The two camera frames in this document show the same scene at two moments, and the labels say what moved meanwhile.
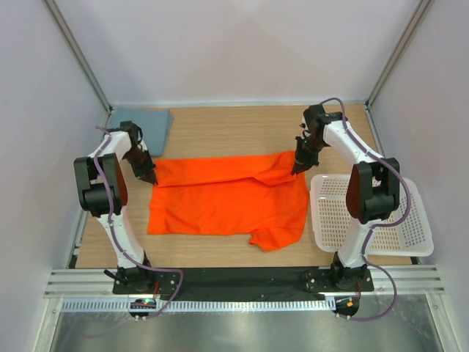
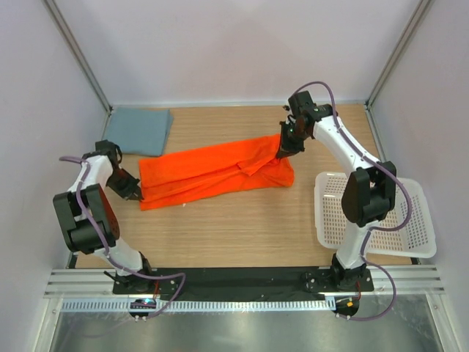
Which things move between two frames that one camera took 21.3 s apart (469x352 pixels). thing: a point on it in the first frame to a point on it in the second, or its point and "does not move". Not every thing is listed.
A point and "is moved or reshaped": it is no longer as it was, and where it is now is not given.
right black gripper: x=303 y=163 to x=287 y=149
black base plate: x=242 y=284 does not move
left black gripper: x=146 y=173 to x=130 y=191
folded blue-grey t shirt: x=155 y=123 does not move
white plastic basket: x=332 y=223 does not move
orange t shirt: x=261 y=194 is moved or reshaped
